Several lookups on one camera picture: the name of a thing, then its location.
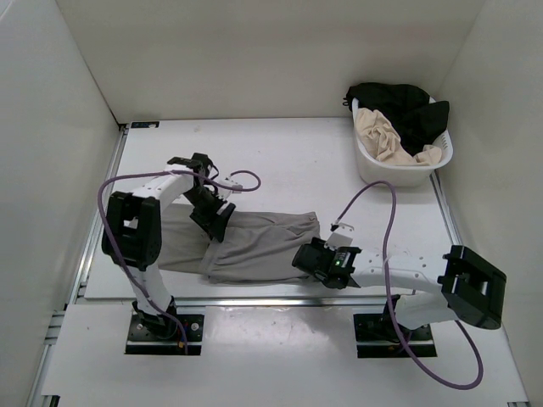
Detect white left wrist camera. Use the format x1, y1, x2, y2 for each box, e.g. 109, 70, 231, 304
217, 177, 244, 199

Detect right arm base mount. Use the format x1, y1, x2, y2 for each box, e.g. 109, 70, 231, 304
353, 314, 437, 359

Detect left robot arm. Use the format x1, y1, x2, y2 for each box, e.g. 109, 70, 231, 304
99, 153, 235, 347

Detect black garment in basket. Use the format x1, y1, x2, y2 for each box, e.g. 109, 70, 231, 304
343, 82, 451, 155

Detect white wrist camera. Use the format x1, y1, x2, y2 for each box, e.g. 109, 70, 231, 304
217, 177, 244, 199
325, 220, 355, 250

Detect blue label sticker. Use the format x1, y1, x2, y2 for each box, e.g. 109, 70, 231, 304
131, 121, 160, 129

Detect beige garment in basket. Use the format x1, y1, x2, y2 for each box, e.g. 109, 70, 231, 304
355, 108, 443, 166

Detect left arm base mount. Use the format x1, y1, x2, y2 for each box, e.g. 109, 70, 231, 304
125, 301, 204, 356

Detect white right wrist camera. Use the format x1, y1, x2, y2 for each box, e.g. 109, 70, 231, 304
325, 220, 355, 250

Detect grey trousers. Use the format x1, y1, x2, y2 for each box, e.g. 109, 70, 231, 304
159, 204, 320, 284

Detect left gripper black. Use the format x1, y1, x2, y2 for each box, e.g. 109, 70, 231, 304
182, 187, 235, 243

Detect white laundry basket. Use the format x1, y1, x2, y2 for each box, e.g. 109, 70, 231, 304
351, 99, 453, 187

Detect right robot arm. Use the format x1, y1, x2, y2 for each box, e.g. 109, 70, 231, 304
292, 238, 507, 339

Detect aluminium front rail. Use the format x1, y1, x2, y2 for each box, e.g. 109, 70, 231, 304
76, 295, 484, 308

